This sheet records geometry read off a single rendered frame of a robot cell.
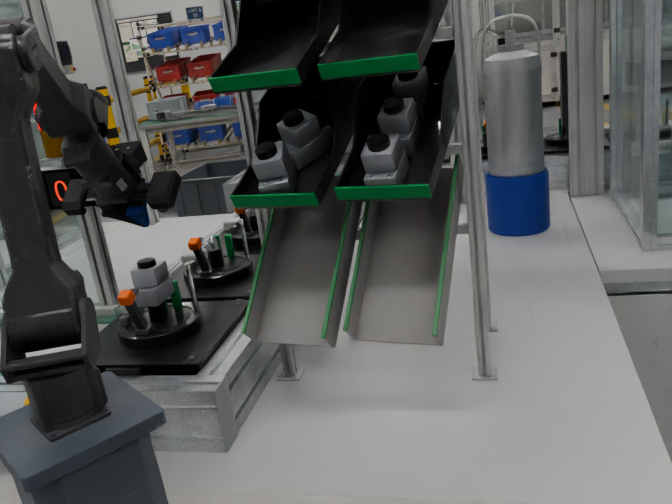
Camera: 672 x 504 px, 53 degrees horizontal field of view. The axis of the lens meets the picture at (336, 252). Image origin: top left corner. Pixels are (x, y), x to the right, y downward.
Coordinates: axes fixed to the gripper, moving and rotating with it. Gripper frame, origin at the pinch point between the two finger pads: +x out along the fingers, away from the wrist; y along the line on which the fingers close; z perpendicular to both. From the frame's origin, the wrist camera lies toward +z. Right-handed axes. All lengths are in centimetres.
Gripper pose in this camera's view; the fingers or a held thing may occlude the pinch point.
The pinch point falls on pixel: (136, 212)
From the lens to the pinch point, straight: 112.0
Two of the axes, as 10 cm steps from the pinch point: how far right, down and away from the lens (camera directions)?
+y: -9.7, 0.5, 2.5
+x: 2.4, 5.4, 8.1
